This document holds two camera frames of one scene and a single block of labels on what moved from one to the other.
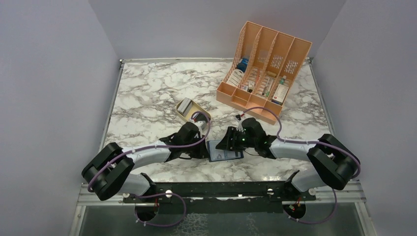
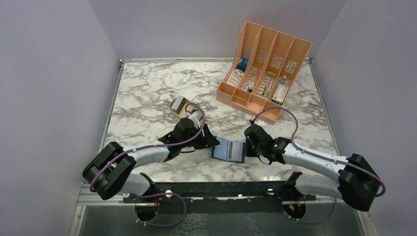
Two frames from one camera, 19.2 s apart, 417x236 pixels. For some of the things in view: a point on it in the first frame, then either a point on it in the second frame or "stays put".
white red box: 280,93 stays put
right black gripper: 229,141 to 248,152
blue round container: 243,65 stays put
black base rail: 221,196 stays put
